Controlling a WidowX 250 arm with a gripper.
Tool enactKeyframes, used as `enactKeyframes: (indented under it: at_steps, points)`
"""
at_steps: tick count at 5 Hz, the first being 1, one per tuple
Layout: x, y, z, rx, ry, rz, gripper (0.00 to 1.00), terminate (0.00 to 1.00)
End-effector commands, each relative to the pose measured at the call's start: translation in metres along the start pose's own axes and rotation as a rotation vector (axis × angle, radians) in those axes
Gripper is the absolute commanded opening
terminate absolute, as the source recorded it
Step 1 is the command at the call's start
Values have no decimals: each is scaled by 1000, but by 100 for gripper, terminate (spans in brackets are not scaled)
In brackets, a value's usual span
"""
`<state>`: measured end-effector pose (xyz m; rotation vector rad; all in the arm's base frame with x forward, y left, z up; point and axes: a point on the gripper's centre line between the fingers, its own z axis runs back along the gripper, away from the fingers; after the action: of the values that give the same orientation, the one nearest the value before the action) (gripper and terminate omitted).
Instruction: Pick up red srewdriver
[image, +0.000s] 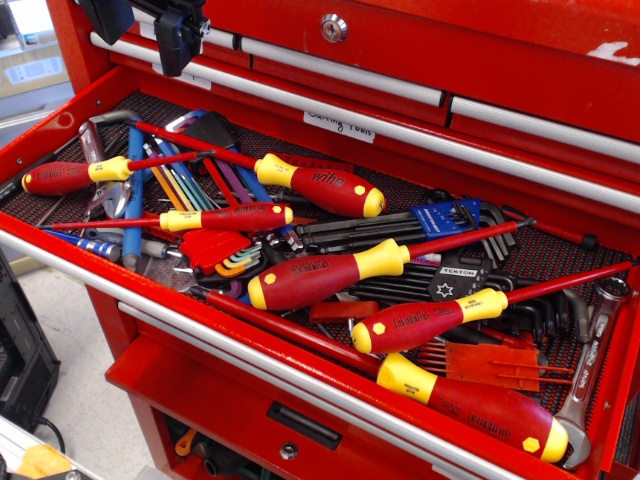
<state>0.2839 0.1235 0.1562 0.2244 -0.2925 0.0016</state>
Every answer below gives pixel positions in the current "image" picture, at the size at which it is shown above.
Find slim red screwdriver middle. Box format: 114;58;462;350
43;202;294;232

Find silver chest lock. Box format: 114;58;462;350
321;13;348;43

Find black Tekton torx key set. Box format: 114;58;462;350
349;254;590;344

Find open red drawer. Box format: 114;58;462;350
1;64;639;479

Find red yellow screwdriver centre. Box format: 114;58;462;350
247;218;535;311

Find red yellow screwdriver right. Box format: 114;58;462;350
351;260;639;354

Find silver combination wrench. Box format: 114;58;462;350
555;277;631;470

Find large red screwdriver front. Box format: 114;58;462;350
189;286;569;463

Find black box on floor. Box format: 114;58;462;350
1;257;60;432

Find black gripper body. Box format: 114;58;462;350
79;0;135;45

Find small red screwdriver left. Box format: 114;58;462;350
21;151;214;196

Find red holder coloured hex keys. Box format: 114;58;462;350
178;229;253;278

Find white paper drawer label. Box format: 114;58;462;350
303;111;376;144

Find red tool chest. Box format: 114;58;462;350
45;0;640;480

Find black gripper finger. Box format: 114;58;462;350
154;7;210;77

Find large wiha screwdriver top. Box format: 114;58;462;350
131;120;386;218

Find red yellow screwdriver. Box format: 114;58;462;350
351;260;639;354
247;218;535;311

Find blue hex key holder set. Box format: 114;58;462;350
296;198;507;254

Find orange plastic bit holder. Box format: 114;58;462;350
413;341;574;392

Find coloured long hex keys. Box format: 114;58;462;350
143;137;220;212

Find silver pliers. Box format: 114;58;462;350
78;119;131;219

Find blue striped precision screwdriver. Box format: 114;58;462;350
44;229;121;262

